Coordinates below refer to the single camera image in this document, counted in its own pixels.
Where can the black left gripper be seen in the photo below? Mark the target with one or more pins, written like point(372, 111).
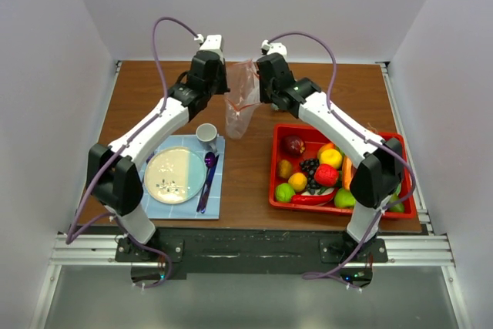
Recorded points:
point(223, 88)

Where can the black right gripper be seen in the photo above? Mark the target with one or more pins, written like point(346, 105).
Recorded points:
point(263, 95)

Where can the clear orange zip top bag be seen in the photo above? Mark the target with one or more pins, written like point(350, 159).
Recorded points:
point(243, 97)

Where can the brown kiwi fruit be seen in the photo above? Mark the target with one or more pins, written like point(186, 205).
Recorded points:
point(284, 169)

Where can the yellow lemon toy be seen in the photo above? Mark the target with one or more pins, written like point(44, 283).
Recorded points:
point(328, 154)

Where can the orange toy fruit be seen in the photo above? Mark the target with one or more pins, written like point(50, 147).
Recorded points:
point(298, 181)

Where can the red raspberry toy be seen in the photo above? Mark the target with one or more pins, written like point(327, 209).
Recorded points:
point(326, 175)

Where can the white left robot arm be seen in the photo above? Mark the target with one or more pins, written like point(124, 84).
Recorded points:
point(113, 170)

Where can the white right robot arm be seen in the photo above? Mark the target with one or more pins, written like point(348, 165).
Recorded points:
point(379, 162)

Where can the grey small cup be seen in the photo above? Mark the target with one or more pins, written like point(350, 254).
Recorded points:
point(207, 134)

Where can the purple spoon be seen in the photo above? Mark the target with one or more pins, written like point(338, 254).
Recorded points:
point(209, 161)

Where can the black grape bunch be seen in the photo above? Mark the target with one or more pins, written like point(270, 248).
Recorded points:
point(308, 168)

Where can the red plastic tray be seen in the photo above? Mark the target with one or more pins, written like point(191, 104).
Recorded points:
point(295, 158)

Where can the blue knife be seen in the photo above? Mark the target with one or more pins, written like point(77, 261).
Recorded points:
point(208, 181)

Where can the cream and blue plate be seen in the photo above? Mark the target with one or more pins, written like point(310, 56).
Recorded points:
point(174, 175)

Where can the green lime left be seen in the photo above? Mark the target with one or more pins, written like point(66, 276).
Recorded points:
point(284, 193)

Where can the red chili pepper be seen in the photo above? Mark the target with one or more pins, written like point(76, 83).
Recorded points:
point(314, 200)

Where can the blue checked placemat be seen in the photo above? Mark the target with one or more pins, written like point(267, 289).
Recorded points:
point(187, 210)

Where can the green apple right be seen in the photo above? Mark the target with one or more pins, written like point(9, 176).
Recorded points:
point(344, 199)

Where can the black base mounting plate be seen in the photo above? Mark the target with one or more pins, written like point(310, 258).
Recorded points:
point(242, 251)

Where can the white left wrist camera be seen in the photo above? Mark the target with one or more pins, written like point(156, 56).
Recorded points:
point(210, 43)

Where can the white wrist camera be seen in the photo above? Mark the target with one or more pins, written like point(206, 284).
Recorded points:
point(269, 48)
point(210, 43)

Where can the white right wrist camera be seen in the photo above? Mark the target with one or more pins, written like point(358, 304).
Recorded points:
point(269, 48)

